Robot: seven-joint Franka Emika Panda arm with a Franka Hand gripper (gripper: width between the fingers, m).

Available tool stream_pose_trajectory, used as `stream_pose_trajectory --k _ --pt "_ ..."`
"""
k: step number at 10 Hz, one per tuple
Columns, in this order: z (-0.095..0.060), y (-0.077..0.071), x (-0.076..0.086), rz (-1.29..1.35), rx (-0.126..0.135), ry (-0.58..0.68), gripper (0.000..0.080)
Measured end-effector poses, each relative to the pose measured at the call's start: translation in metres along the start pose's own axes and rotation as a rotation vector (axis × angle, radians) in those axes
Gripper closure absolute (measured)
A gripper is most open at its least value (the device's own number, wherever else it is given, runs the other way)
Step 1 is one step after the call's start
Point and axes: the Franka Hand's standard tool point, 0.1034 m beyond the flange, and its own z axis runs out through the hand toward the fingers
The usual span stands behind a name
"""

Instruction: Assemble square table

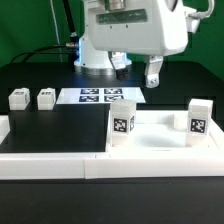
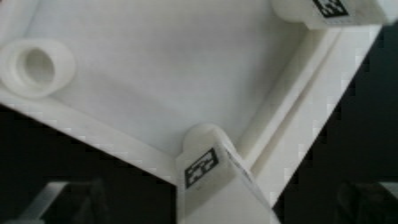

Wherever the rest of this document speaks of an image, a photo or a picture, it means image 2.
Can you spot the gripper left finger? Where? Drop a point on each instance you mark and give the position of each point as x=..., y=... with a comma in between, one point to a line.
x=70, y=203

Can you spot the white table leg with tag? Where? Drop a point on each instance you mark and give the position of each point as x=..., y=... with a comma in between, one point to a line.
x=322, y=13

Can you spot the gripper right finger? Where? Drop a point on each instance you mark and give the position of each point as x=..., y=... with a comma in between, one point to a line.
x=367, y=203

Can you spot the white square table top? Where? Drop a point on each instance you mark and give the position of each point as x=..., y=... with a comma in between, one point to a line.
x=125, y=68

